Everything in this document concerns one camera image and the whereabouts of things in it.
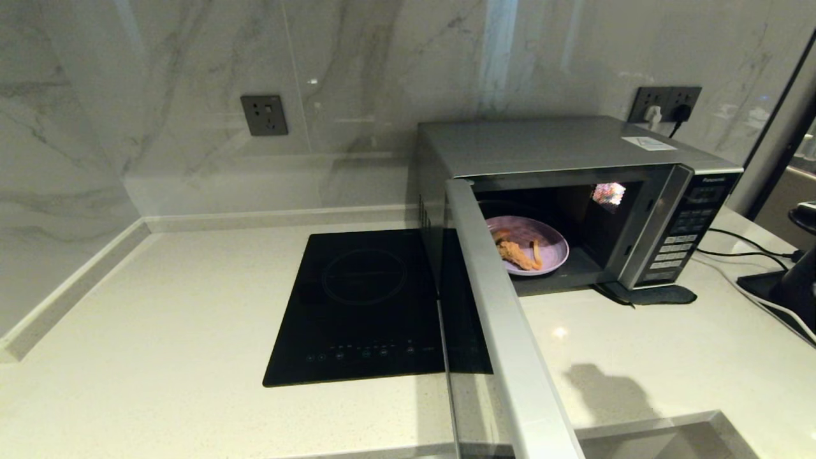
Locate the purple plate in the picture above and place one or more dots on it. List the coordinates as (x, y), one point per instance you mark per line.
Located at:
(532, 228)

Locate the silver microwave oven body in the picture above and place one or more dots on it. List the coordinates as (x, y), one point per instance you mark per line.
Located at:
(542, 143)

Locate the white paper sheet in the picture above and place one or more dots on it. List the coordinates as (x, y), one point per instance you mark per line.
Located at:
(649, 143)

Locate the black induction cooktop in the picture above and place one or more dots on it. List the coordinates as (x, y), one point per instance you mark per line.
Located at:
(363, 306)

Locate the long orange french fry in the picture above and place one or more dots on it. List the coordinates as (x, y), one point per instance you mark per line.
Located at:
(500, 234)

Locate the brown fried chicken piece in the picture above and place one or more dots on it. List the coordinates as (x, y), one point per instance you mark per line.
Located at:
(516, 255)

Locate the dark blue rubber mat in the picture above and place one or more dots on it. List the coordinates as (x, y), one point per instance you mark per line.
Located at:
(663, 294)

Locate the white power plug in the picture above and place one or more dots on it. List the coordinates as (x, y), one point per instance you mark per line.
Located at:
(653, 117)

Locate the black power plug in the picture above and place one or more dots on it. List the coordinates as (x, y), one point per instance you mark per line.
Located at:
(682, 113)

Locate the black countertop appliance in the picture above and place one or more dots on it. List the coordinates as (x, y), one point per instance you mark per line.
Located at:
(803, 287)

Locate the grey single wall socket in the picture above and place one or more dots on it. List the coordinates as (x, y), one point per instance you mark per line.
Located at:
(264, 115)

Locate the grey double wall socket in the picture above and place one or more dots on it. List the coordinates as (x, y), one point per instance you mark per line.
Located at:
(644, 95)

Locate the black vertical frame strip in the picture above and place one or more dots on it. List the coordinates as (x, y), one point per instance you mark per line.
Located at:
(778, 115)

